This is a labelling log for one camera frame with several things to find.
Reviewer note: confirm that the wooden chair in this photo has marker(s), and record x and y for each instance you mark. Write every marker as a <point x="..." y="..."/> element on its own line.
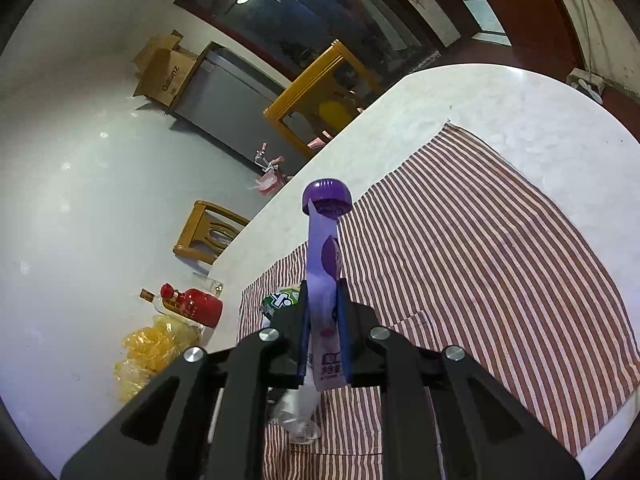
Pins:
<point x="192" y="240"/>
<point x="280" y="110"/>

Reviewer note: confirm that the grey refrigerator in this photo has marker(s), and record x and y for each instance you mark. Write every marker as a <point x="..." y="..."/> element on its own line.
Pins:
<point x="225" y="100"/>

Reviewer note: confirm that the pink plastic seat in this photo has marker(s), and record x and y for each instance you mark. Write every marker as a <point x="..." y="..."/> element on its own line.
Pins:
<point x="320" y="142"/>

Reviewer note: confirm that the green snack packet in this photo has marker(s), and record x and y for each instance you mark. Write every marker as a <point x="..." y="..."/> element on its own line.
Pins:
<point x="282" y="301"/>

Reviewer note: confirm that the yellow plastic bag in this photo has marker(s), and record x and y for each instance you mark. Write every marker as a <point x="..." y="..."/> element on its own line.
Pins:
<point x="150" y="350"/>

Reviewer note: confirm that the purple drink pouch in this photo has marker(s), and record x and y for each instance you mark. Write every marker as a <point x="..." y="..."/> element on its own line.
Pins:
<point x="322" y="260"/>

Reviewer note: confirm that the glass sliding door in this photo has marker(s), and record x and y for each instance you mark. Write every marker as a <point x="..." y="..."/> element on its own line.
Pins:
<point x="310" y="10"/>

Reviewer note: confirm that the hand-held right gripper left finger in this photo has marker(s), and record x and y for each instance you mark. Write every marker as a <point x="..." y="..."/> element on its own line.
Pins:
<point x="302" y="340"/>

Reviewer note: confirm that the small glass cup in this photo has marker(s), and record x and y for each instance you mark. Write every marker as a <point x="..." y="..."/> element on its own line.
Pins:
<point x="212" y="285"/>

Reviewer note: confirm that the brown wooden door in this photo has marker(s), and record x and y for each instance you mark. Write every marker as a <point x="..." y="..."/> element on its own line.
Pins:
<point x="525" y="0"/>

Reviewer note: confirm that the pink toy bicycle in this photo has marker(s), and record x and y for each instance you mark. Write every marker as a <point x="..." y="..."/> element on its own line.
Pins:
<point x="267" y="180"/>

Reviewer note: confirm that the open cardboard box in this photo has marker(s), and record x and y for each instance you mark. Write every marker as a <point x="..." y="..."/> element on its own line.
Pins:
<point x="165" y="75"/>

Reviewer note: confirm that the striped cloth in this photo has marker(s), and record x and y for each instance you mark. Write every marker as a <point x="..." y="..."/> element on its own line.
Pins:
<point x="475" y="260"/>

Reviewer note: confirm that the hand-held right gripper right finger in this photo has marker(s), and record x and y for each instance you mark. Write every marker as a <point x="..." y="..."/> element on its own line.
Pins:
<point x="344" y="330"/>

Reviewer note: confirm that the red liquor bottle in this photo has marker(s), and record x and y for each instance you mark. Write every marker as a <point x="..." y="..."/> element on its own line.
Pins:
<point x="200" y="307"/>

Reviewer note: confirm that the clear plastic bag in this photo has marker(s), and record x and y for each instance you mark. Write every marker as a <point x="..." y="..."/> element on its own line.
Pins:
<point x="300" y="410"/>

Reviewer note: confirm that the clear glass bottle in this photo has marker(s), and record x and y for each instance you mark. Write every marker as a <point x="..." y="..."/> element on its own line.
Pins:
<point x="146" y="295"/>

